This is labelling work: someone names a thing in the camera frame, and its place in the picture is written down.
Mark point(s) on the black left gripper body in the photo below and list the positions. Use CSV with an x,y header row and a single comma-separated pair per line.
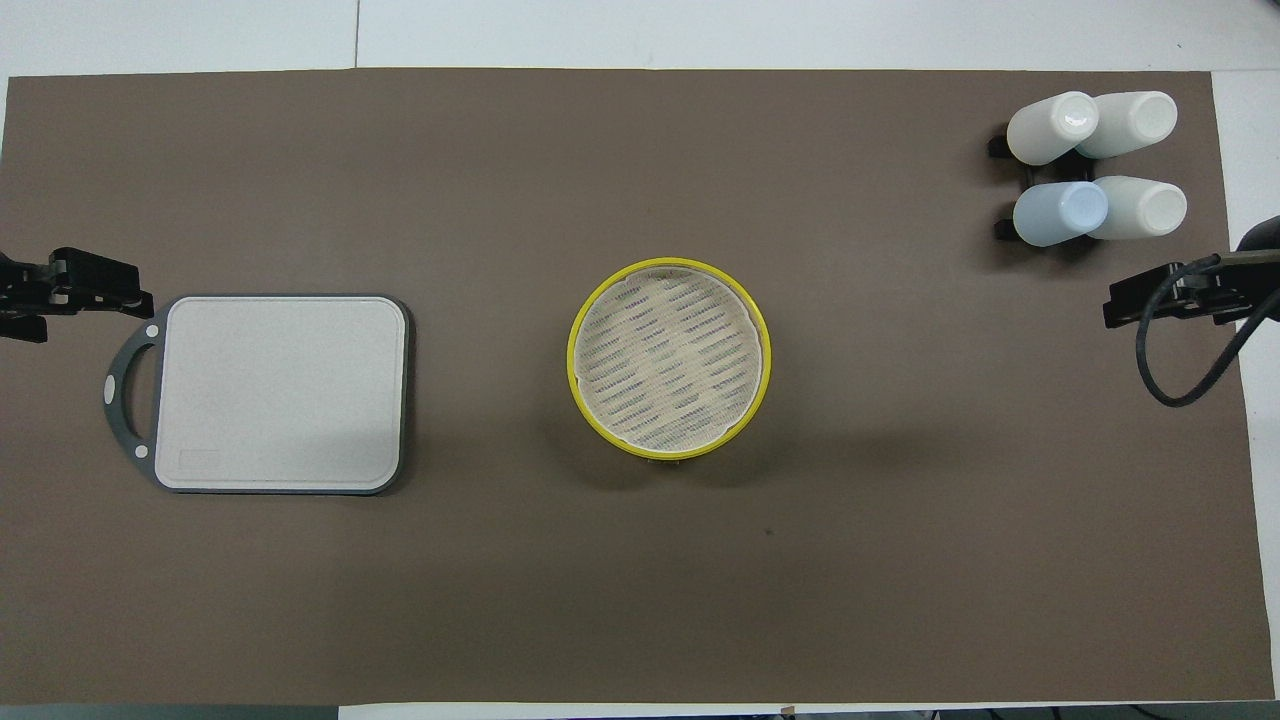
x,y
25,295

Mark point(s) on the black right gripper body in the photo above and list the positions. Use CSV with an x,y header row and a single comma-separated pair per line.
x,y
1220,290

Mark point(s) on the yellow-rimmed woven steamer lid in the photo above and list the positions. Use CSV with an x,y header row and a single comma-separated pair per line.
x,y
670,350

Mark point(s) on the white plastic cup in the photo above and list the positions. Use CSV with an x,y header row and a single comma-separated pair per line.
x,y
1135,120
1145,207
1045,135

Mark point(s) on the light blue plastic cup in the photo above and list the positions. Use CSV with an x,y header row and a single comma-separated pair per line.
x,y
1055,212

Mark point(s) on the black cup rack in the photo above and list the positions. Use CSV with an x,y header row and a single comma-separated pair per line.
x,y
1000,147

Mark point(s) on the grey cutting board dark rim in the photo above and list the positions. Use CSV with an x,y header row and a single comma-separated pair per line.
x,y
300,400

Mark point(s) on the brown table mat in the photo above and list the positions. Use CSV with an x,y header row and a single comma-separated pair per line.
x,y
640,580

